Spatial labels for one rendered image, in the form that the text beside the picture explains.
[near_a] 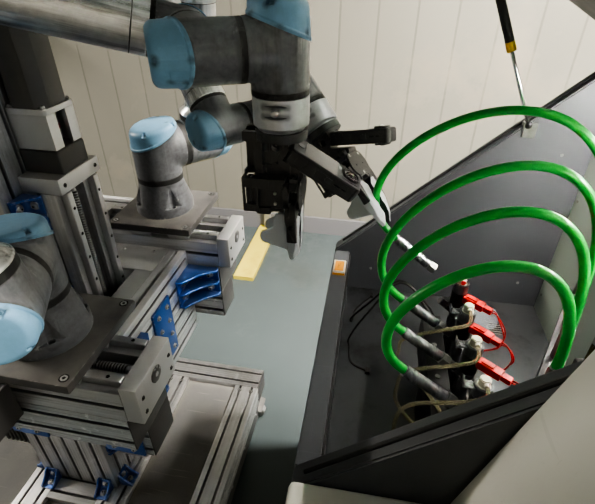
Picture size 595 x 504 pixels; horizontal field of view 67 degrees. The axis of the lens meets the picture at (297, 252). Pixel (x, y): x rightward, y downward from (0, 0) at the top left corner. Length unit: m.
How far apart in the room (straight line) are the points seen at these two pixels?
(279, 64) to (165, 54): 0.13
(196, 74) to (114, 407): 0.60
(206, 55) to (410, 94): 2.24
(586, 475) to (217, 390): 1.49
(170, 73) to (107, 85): 2.70
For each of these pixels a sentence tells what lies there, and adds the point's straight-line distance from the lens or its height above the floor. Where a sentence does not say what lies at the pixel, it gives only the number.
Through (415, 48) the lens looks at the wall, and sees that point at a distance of 2.68.
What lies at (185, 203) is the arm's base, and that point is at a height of 1.06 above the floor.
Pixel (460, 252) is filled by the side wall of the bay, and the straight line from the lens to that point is 1.22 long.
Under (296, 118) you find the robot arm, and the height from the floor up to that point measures 1.44.
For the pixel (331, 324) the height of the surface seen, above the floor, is 0.95.
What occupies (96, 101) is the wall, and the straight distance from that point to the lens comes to 3.32.
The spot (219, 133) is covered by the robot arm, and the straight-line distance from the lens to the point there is 0.86.
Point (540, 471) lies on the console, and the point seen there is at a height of 1.18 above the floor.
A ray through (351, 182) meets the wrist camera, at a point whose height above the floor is 1.35.
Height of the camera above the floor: 1.61
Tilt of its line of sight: 34 degrees down
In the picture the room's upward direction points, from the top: straight up
